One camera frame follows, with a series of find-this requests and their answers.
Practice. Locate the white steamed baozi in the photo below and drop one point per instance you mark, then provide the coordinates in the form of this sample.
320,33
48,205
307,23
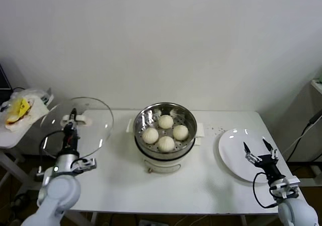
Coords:
166,143
166,121
150,136
180,132

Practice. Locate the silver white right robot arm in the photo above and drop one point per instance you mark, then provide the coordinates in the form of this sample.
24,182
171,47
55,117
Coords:
296,211

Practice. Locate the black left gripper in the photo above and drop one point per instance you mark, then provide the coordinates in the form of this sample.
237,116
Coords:
71,140

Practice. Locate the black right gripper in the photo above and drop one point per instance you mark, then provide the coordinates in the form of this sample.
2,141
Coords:
269,166

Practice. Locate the white electric cooker base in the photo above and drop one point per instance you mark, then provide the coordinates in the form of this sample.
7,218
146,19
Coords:
161,165

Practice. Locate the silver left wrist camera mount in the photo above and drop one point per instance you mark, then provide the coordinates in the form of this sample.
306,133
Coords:
85,164

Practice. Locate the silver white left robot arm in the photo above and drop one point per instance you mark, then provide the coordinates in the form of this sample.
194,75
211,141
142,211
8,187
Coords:
60,193

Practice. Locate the white furniture base frame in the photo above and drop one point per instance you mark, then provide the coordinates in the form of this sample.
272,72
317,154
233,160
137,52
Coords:
309,182

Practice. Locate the plastic bag with yellow food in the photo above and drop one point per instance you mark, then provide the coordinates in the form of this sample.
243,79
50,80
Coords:
25,107

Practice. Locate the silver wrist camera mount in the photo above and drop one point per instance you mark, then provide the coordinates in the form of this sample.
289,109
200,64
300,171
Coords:
85,164
286,184

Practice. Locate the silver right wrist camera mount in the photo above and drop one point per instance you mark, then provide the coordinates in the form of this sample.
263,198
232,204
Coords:
286,184

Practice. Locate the perforated steel steamer basket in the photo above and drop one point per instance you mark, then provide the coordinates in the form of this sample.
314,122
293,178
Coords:
187,120

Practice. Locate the white side table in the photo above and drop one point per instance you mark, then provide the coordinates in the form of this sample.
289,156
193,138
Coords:
10,141

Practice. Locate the green and silver small packet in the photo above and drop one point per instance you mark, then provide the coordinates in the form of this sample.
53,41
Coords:
47,97

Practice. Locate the white oval plate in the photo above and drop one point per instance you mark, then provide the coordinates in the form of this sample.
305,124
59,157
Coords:
231,150

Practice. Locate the white shelf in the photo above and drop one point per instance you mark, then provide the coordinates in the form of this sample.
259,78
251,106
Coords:
317,83

